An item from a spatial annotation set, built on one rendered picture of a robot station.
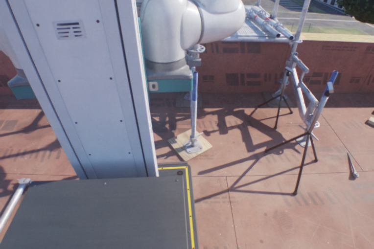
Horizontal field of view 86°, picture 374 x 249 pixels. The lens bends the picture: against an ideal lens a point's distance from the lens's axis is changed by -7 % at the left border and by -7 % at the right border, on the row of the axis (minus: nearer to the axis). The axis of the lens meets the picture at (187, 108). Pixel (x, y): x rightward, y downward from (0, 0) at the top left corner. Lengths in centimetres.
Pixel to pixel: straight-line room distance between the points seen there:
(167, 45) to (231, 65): 191
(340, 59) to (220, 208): 224
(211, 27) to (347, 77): 269
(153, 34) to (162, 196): 53
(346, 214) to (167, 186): 152
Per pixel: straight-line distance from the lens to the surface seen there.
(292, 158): 215
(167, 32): 69
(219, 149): 203
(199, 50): 144
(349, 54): 311
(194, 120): 177
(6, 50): 90
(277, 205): 183
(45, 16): 66
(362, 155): 255
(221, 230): 165
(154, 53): 73
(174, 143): 204
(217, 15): 78
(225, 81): 267
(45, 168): 224
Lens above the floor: 151
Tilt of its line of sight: 38 degrees down
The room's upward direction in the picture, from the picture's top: straight up
